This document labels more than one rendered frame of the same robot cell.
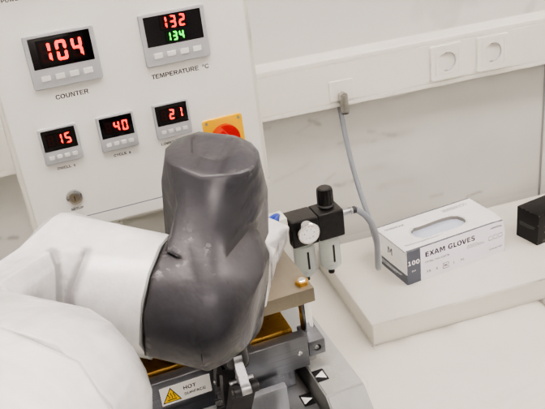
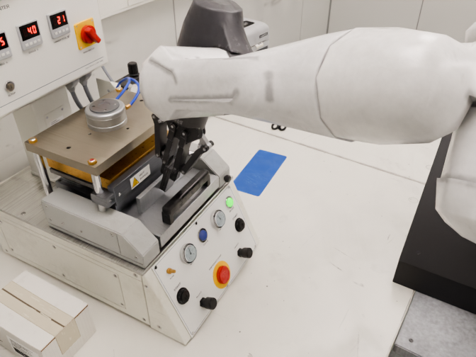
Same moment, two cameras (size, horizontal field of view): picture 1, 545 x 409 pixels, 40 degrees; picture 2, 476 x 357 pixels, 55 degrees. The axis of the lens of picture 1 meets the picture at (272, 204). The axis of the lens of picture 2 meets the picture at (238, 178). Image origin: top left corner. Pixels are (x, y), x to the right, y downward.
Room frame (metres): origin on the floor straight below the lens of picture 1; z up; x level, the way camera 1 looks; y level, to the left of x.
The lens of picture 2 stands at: (0.02, 0.50, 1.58)
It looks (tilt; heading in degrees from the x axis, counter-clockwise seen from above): 37 degrees down; 315
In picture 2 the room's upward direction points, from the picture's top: straight up
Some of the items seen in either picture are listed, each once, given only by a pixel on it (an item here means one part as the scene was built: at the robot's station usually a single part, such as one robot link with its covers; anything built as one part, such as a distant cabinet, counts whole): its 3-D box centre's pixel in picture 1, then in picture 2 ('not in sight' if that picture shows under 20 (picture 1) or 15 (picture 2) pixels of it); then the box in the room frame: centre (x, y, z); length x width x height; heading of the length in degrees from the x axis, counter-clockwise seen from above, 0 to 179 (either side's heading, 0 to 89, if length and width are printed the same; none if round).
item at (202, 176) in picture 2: not in sight; (187, 195); (0.61, 0.06, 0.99); 0.15 x 0.02 x 0.04; 107
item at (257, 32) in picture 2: not in sight; (235, 42); (1.38, -0.82, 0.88); 0.25 x 0.20 x 0.17; 7
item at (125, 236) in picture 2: not in sight; (99, 226); (0.69, 0.23, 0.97); 0.25 x 0.05 x 0.07; 17
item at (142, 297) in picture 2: not in sight; (134, 218); (0.79, 0.10, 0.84); 0.53 x 0.37 x 0.17; 17
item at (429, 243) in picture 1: (439, 239); not in sight; (1.29, -0.32, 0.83); 0.23 x 0.12 x 0.07; 110
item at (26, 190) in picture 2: not in sight; (110, 188); (0.82, 0.13, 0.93); 0.46 x 0.35 x 0.01; 17
